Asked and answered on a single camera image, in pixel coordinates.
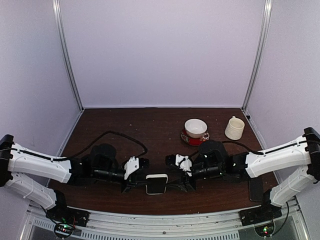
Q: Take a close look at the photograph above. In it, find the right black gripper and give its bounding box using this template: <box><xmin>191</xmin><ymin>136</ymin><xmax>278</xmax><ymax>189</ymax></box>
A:
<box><xmin>164</xmin><ymin>163</ymin><xmax>224</xmax><ymax>193</ymax></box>

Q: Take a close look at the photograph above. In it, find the clear white phone case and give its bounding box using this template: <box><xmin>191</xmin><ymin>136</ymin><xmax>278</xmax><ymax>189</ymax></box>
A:
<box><xmin>146</xmin><ymin>173</ymin><xmax>169</xmax><ymax>195</ymax></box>

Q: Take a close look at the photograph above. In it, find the white-edged black phone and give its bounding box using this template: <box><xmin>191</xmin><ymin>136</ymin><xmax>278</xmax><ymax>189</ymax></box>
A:
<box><xmin>146</xmin><ymin>177</ymin><xmax>168</xmax><ymax>195</ymax></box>

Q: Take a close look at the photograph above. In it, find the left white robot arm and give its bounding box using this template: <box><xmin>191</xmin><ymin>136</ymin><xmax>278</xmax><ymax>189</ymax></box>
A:
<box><xmin>0</xmin><ymin>134</ymin><xmax>149</xmax><ymax>222</ymax></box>

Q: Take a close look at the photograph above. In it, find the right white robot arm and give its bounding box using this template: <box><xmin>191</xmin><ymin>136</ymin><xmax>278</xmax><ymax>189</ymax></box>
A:
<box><xmin>165</xmin><ymin>127</ymin><xmax>320</xmax><ymax>221</ymax></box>

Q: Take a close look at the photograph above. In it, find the black phone right edge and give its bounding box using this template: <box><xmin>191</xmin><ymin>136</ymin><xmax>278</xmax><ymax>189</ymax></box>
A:
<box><xmin>248</xmin><ymin>177</ymin><xmax>264</xmax><ymax>202</ymax></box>

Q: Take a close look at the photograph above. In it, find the red floral saucer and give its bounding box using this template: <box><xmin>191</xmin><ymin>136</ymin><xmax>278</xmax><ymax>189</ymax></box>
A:
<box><xmin>180</xmin><ymin>129</ymin><xmax>210</xmax><ymax>147</ymax></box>

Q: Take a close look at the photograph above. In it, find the white ceramic bowl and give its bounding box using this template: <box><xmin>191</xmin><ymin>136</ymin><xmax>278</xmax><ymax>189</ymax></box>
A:
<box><xmin>184</xmin><ymin>118</ymin><xmax>208</xmax><ymax>139</ymax></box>

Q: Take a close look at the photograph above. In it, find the cream ceramic mug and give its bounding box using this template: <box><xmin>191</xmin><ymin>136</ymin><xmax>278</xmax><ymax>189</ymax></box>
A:
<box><xmin>224</xmin><ymin>116</ymin><xmax>245</xmax><ymax>141</ymax></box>

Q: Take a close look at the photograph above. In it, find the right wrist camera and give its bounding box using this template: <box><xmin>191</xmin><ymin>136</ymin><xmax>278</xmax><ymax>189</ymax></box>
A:
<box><xmin>165</xmin><ymin>154</ymin><xmax>193</xmax><ymax>177</ymax></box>

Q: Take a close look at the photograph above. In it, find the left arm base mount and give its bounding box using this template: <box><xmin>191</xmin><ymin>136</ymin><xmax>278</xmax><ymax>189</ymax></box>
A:
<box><xmin>44</xmin><ymin>207</ymin><xmax>90</xmax><ymax>239</ymax></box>

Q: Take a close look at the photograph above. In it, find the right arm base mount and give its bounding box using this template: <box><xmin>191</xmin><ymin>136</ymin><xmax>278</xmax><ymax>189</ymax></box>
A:
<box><xmin>239</xmin><ymin>205</ymin><xmax>282</xmax><ymax>238</ymax></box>

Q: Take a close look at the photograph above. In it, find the left aluminium frame post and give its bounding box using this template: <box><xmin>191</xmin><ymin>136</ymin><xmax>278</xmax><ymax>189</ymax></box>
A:
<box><xmin>52</xmin><ymin>0</ymin><xmax>84</xmax><ymax>112</ymax></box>

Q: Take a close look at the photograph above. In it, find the aluminium frame post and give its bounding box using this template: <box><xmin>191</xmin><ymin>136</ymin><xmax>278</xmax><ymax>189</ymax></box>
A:
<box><xmin>241</xmin><ymin>0</ymin><xmax>273</xmax><ymax>113</ymax></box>
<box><xmin>52</xmin><ymin>0</ymin><xmax>84</xmax><ymax>112</ymax></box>

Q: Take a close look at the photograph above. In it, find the right aluminium frame post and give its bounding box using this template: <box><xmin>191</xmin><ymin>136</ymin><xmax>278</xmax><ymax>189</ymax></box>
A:
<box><xmin>241</xmin><ymin>0</ymin><xmax>273</xmax><ymax>113</ymax></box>

